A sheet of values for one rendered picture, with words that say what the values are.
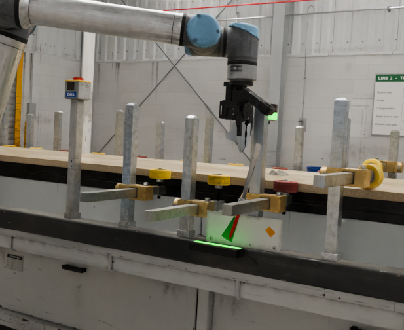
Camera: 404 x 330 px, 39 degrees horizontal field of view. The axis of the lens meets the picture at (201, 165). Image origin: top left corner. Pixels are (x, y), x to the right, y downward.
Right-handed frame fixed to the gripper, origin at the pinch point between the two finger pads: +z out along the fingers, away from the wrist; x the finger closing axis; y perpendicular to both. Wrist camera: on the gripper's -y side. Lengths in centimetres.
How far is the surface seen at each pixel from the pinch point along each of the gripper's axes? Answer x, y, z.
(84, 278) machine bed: -31, 87, 61
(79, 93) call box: -5, 71, -16
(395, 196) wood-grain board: -25.5, -39.9, 12.0
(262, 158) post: -6.4, -3.5, 2.8
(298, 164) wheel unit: -115, 25, 9
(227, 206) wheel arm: 19.6, -5.9, 15.4
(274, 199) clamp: -5.3, -8.7, 14.9
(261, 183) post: -7.1, -3.5, 10.5
